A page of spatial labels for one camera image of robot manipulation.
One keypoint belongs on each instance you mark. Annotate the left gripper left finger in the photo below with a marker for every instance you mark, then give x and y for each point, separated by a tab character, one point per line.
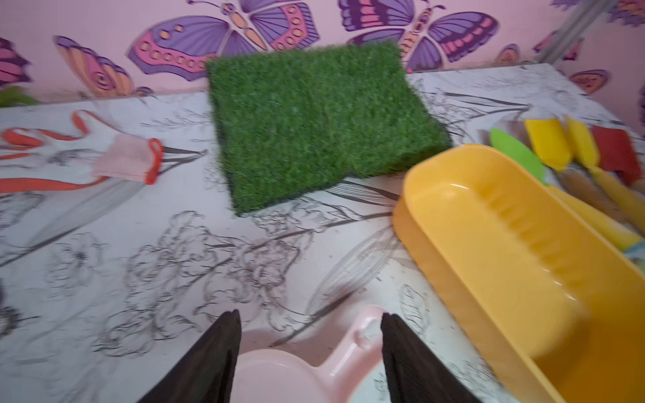
205	373

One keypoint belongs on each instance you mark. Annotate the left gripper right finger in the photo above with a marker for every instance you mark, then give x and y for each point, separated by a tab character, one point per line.
413	372

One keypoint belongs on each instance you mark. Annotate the yellow plastic storage box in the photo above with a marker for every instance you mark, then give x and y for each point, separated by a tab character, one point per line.
555	310

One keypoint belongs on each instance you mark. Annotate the green shovel yellow handle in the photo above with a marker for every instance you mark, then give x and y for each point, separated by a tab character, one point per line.
617	234

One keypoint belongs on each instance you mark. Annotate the yellow shovel wooden handle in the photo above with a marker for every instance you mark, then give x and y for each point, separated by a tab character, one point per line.
551	146

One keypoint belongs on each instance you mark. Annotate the red shovel wooden handle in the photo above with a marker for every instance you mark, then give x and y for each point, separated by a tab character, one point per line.
618	156

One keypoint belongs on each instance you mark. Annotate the pink plastic dustpan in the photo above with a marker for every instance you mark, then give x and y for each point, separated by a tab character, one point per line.
271	375

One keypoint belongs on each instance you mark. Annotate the green artificial grass mat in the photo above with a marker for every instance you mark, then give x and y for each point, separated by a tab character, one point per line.
292	122

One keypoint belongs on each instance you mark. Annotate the red white gardening glove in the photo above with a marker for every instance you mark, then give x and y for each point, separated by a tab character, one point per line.
43	160

